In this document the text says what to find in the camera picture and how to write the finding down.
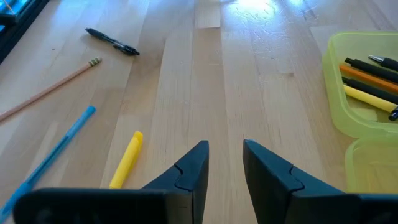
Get black marker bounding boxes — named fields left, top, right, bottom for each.
left=344, top=57, right=398, bottom=84

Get long yellow pen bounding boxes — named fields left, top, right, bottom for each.
left=343, top=85, right=398, bottom=122

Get natural wood pencil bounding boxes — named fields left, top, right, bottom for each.
left=0, top=57, right=103, bottom=123

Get orange pen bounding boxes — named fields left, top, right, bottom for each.
left=338, top=63, right=398, bottom=95

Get blue pen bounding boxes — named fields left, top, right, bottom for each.
left=0, top=105, right=97, bottom=222

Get short yellow highlighter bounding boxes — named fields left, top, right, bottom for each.
left=108, top=130, right=144, bottom=190

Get black pen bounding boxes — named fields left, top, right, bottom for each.
left=341, top=77, right=398, bottom=105
left=85, top=27, right=141, bottom=57
left=368, top=55, right=398, bottom=72

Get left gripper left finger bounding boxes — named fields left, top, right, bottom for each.
left=12, top=139, right=210, bottom=224

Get yellow-green transparent supply box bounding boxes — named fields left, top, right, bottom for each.
left=322, top=30, right=398, bottom=195

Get black aluminium table frame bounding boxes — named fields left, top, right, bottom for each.
left=0, top=0, right=50, bottom=63

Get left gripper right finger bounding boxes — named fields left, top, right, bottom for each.
left=242, top=139, right=398, bottom=224

